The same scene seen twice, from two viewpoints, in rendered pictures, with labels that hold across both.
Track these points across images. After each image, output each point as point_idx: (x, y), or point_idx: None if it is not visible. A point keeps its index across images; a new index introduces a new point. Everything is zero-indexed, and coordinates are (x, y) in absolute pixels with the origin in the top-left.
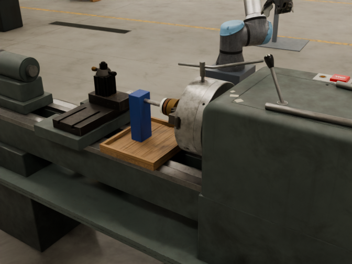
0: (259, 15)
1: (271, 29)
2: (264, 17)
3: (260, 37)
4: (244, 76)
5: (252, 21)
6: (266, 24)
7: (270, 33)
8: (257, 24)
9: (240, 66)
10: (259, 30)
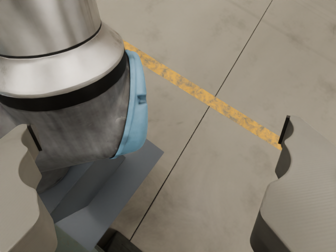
0: (43, 95)
1: (138, 139)
2: (92, 88)
3: (85, 162)
4: (61, 204)
5: (14, 112)
6: (111, 118)
7: (130, 150)
8: (53, 134)
9: (41, 189)
10: (70, 154)
